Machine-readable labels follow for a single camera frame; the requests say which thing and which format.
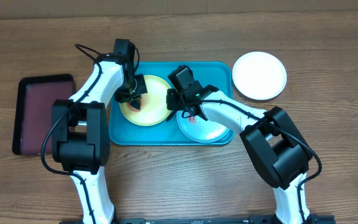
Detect teal plastic tray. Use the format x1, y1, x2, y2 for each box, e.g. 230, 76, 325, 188
109, 62, 233, 146

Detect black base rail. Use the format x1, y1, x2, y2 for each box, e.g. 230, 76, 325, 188
59, 214, 336, 224

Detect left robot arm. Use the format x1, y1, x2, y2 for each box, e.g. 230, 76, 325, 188
44, 39, 147, 223

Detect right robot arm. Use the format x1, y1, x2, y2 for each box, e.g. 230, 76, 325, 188
167, 65, 322, 223

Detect green and red sponge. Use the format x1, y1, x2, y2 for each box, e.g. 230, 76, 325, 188
127, 98, 141, 111

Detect black tray with maroon inside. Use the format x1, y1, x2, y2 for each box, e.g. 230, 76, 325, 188
12, 73, 75, 156

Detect yellow-green plate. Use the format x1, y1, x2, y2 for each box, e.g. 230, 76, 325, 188
120, 75, 171, 126

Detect white plate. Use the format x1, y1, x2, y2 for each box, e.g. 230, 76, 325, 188
232, 52, 287, 101

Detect light blue plate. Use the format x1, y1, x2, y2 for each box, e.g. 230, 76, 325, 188
177, 111, 229, 144

